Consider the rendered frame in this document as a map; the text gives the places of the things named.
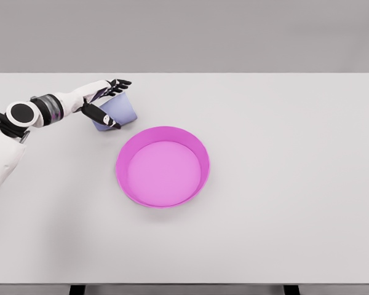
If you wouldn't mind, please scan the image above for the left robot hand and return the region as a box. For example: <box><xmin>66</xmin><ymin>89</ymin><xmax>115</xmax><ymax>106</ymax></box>
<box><xmin>79</xmin><ymin>78</ymin><xmax>132</xmax><ymax>130</ymax></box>

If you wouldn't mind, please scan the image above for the lavender cup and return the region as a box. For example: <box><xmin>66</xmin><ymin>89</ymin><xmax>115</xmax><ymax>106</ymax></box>
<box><xmin>90</xmin><ymin>92</ymin><xmax>138</xmax><ymax>133</ymax></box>

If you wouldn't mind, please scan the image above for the pink round plate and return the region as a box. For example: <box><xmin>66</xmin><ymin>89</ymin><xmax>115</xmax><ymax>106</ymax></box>
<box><xmin>115</xmin><ymin>125</ymin><xmax>210</xmax><ymax>210</ymax></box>

